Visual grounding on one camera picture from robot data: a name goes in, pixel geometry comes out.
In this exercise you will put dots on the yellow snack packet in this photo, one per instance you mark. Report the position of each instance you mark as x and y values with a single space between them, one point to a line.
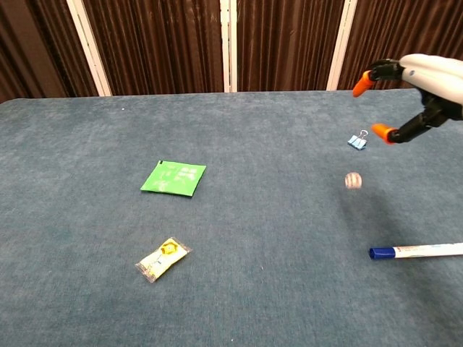
162 258

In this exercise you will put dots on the green sachet packet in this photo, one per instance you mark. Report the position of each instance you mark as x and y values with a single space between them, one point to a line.
173 178

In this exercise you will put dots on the blue table cloth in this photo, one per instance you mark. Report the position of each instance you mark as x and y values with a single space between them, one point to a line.
217 224

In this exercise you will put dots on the brown pleated curtain screen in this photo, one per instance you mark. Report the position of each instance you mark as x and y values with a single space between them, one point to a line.
159 43

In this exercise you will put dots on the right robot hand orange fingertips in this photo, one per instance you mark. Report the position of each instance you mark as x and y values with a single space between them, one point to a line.
427 79

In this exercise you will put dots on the white die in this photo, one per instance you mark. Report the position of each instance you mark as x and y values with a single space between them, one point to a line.
353 180

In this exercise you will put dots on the white screen frame post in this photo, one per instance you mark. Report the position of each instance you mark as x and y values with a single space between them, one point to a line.
88 47
341 45
228 45

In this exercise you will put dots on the blue binder clip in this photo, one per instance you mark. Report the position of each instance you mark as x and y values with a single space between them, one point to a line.
358 141

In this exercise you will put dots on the white marker blue cap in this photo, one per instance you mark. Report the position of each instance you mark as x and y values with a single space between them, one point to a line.
416 251

